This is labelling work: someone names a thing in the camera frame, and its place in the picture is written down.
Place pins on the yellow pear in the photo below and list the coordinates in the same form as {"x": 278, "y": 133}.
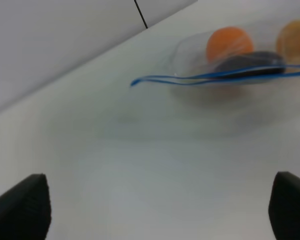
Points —
{"x": 288, "y": 42}

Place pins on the clear blue-zip plastic bag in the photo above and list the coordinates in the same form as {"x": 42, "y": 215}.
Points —
{"x": 189, "y": 66}

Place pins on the purple eggplant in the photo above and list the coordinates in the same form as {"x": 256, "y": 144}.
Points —
{"x": 275, "y": 62}

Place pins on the orange fruit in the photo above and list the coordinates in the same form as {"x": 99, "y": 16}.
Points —
{"x": 228, "y": 41}

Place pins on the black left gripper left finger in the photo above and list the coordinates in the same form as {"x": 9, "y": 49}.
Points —
{"x": 25, "y": 210}

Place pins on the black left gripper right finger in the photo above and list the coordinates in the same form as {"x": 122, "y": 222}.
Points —
{"x": 284, "y": 206}

